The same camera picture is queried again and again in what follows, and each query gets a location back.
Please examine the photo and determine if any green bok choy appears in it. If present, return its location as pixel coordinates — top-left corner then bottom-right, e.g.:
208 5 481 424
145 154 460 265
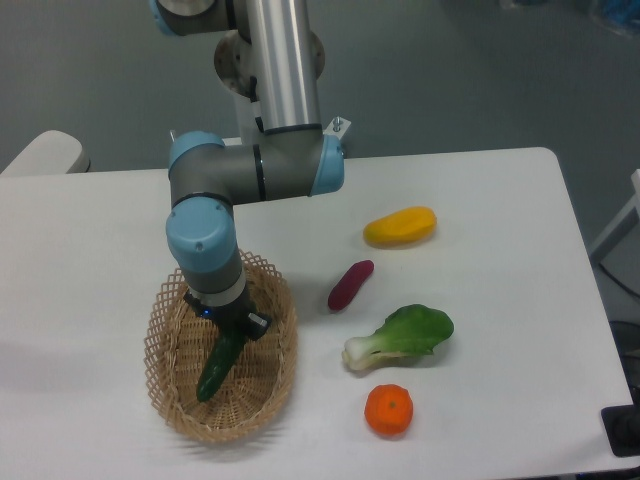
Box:
341 304 455 371

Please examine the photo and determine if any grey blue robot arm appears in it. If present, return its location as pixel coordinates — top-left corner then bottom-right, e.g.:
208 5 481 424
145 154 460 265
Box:
150 1 344 340

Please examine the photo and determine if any yellow mango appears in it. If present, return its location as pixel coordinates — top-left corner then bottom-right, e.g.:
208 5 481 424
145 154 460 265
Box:
363 206 438 247

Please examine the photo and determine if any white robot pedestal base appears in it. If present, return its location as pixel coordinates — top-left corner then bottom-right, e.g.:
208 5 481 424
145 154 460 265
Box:
168 29 352 161

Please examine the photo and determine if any woven wicker basket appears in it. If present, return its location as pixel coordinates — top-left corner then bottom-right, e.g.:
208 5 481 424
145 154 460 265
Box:
144 252 297 443

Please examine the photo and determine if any green cucumber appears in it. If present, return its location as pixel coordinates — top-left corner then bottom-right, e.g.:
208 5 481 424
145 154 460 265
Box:
196 329 246 403

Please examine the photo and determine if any white chair armrest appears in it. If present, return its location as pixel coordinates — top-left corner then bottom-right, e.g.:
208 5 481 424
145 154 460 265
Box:
1 130 91 178

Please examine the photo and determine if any orange tangerine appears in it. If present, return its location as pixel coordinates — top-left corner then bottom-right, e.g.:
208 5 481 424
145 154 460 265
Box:
364 384 413 437

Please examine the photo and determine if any purple sweet potato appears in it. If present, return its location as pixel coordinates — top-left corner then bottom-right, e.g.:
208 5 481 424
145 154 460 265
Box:
327 260 375 312

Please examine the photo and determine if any black device at table edge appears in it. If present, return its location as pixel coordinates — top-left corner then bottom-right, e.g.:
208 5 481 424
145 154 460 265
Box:
601 405 639 458

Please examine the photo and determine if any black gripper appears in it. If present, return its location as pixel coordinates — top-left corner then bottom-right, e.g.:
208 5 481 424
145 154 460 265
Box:
183 287 272 341

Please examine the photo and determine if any white furniture frame right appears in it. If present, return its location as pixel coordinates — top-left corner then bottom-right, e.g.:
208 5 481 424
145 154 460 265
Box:
587 169 639 267

